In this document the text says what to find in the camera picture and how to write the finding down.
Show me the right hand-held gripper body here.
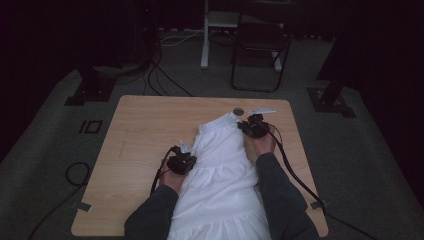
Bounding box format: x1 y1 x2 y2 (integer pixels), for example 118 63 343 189
245 107 277 140

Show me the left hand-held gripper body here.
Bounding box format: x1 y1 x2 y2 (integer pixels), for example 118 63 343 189
166 139 198 176

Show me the white tiered skirt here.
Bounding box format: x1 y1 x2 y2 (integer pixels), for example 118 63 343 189
166 112 273 240

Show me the person's right hand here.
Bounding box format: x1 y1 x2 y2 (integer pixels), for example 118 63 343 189
243 132 278 166

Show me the person's left hand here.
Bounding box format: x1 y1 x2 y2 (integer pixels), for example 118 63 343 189
158 159 188 195

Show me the black folding chair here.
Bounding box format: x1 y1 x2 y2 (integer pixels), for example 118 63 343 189
230 11 293 94

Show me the grey tape strip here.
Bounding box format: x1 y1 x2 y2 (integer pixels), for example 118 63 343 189
70 201 93 213
309 199 329 210

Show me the left hand-held gripper black cable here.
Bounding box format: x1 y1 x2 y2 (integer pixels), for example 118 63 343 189
149 145 178 196

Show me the hand-held gripper black cable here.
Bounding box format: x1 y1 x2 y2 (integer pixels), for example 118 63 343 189
263 121 379 240
149 145 178 196

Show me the right hand-held gripper black cable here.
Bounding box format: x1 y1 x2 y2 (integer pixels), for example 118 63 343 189
263 121 379 240

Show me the black stand with base plate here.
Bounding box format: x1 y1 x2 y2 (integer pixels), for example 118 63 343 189
306 49 357 119
64 59 118 107

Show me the black floor cables bundle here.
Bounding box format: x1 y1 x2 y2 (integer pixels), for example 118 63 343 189
141 49 195 98

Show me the white desk frame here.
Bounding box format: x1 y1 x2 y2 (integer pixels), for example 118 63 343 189
199 0 284 73

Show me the white floor cable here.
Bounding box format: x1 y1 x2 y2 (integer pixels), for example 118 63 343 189
159 28 205 48

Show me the black looped floor cable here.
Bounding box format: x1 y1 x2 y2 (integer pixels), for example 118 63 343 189
27 161 92 240

